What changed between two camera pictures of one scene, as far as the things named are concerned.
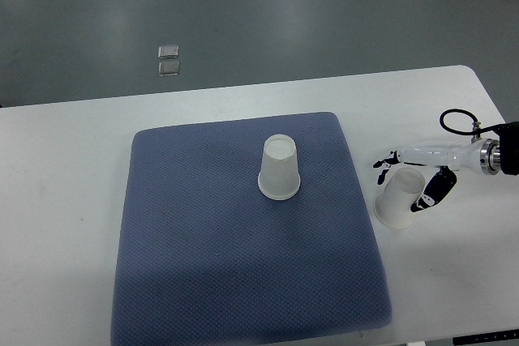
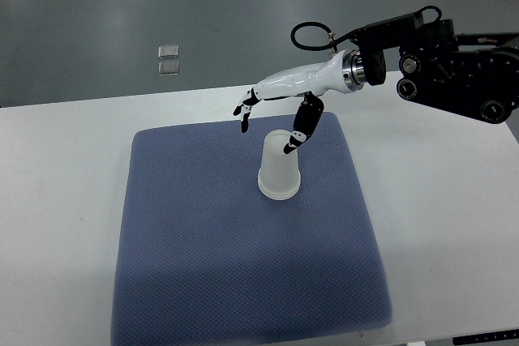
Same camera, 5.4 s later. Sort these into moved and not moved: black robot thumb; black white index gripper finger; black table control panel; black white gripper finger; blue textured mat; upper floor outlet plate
Moved: black robot thumb; black white index gripper finger; black white gripper finger
Not moved: upper floor outlet plate; blue textured mat; black table control panel
